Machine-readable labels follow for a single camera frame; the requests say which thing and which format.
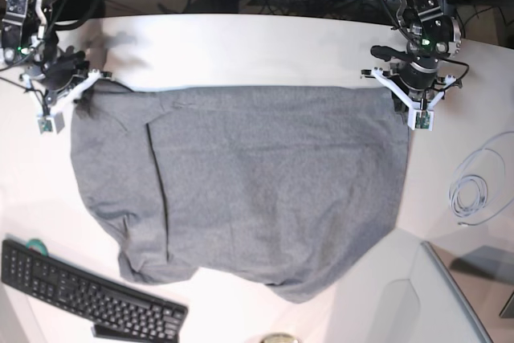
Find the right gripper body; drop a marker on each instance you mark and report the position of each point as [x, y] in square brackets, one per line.
[57, 75]

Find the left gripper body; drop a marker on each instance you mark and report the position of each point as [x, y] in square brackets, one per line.
[402, 102]

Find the grey t-shirt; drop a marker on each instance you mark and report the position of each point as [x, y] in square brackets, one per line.
[287, 187]

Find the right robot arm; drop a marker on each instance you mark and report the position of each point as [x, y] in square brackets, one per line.
[29, 39]

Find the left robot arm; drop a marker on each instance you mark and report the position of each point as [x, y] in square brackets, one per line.
[420, 75]

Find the green tape roll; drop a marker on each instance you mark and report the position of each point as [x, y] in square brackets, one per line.
[38, 246]

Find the grey monitor edge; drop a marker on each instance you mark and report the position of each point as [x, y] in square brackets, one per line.
[481, 281]

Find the black keyboard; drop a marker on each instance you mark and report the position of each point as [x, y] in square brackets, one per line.
[116, 311]

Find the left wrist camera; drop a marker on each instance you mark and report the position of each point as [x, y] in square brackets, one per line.
[420, 119]

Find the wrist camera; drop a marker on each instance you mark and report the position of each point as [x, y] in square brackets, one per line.
[420, 119]
[51, 124]

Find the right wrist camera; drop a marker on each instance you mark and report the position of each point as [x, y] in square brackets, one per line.
[51, 124]

